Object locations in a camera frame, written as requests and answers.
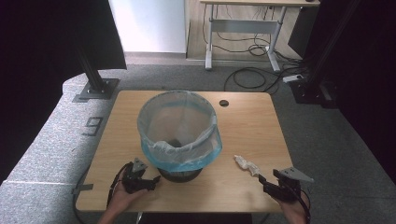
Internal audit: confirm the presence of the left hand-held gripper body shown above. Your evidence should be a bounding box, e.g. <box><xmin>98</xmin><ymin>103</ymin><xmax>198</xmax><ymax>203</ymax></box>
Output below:
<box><xmin>120</xmin><ymin>157</ymin><xmax>148</xmax><ymax>194</ymax></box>

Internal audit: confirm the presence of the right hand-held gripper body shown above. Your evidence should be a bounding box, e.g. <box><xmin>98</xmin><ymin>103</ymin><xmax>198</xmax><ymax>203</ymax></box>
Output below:
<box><xmin>274</xmin><ymin>166</ymin><xmax>315</xmax><ymax>203</ymax></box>

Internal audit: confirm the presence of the black trash bin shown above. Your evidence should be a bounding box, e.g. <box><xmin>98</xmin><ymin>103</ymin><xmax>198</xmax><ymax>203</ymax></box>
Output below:
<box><xmin>157</xmin><ymin>138</ymin><xmax>204</xmax><ymax>184</ymax></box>

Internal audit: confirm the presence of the white tissue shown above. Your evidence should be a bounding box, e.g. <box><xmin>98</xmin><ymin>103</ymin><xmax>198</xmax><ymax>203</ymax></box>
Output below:
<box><xmin>233</xmin><ymin>154</ymin><xmax>262</xmax><ymax>177</ymax></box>

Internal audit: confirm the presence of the person's left hand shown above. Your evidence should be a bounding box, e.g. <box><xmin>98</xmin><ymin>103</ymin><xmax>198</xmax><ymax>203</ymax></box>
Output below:
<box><xmin>106</xmin><ymin>183</ymin><xmax>148</xmax><ymax>217</ymax></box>

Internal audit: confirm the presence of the person's right hand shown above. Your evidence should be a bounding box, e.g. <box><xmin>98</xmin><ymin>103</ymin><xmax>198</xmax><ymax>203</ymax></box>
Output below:
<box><xmin>276</xmin><ymin>194</ymin><xmax>311</xmax><ymax>224</ymax></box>

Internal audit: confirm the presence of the grey tape strip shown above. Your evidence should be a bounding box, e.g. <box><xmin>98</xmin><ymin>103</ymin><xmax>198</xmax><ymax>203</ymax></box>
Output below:
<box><xmin>72</xmin><ymin>183</ymin><xmax>94</xmax><ymax>195</ymax></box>

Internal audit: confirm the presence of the bin with blue bag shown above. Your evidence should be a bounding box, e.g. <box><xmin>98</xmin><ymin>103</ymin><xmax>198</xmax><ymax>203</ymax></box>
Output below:
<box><xmin>136</xmin><ymin>90</ymin><xmax>224</xmax><ymax>174</ymax></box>

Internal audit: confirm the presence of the white power strip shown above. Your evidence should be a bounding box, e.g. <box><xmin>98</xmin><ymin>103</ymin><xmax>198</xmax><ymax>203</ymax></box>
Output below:
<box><xmin>282</xmin><ymin>74</ymin><xmax>304</xmax><ymax>84</ymax></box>

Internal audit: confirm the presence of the black metal stand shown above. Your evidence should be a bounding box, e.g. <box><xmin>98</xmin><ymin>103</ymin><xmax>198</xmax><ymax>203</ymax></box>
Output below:
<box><xmin>288</xmin><ymin>0</ymin><xmax>363</xmax><ymax>110</ymax></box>
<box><xmin>72</xmin><ymin>46</ymin><xmax>121</xmax><ymax>104</ymax></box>

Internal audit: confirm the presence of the black curtain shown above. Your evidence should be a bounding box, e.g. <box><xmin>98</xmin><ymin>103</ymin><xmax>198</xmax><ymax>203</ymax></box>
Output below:
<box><xmin>288</xmin><ymin>0</ymin><xmax>396</xmax><ymax>185</ymax></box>
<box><xmin>0</xmin><ymin>0</ymin><xmax>128</xmax><ymax>185</ymax></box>

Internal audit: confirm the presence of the white panel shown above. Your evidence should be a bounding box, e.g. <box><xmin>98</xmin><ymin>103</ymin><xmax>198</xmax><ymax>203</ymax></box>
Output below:
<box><xmin>107</xmin><ymin>0</ymin><xmax>189</xmax><ymax>54</ymax></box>

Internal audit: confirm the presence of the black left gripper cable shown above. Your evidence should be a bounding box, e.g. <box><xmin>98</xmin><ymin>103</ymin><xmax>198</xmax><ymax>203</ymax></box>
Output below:
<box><xmin>106</xmin><ymin>161</ymin><xmax>134</xmax><ymax>209</ymax></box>

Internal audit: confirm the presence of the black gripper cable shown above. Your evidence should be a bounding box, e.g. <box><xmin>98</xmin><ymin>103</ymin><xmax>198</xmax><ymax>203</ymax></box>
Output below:
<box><xmin>106</xmin><ymin>161</ymin><xmax>134</xmax><ymax>209</ymax></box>
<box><xmin>290</xmin><ymin>183</ymin><xmax>313</xmax><ymax>224</ymax></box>

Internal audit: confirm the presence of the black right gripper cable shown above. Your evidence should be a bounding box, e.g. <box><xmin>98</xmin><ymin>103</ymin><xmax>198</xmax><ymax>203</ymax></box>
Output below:
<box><xmin>290</xmin><ymin>183</ymin><xmax>313</xmax><ymax>224</ymax></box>

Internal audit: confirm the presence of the black looped floor cable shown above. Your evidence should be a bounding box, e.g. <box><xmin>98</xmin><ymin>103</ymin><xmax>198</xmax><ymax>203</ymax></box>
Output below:
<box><xmin>223</xmin><ymin>66</ymin><xmax>281</xmax><ymax>94</ymax></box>

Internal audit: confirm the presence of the black cable tangle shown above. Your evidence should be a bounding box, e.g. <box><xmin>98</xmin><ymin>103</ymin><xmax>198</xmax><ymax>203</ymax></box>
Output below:
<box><xmin>202</xmin><ymin>3</ymin><xmax>307</xmax><ymax>68</ymax></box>

